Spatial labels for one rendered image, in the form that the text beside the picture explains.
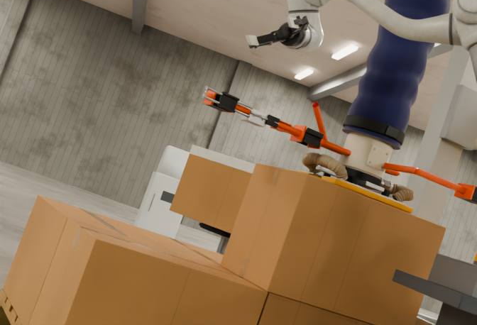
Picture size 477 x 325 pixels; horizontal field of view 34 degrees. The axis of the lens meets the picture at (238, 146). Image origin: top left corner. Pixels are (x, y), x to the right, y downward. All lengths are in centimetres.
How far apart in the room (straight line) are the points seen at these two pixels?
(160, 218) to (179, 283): 814
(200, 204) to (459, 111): 149
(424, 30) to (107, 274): 121
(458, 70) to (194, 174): 156
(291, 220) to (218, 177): 188
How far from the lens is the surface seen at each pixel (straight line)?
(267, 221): 266
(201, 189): 442
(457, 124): 427
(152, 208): 1052
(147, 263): 236
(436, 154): 426
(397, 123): 282
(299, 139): 270
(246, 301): 251
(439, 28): 248
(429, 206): 427
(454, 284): 232
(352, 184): 269
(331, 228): 260
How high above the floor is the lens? 76
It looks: 4 degrees up
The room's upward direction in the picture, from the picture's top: 20 degrees clockwise
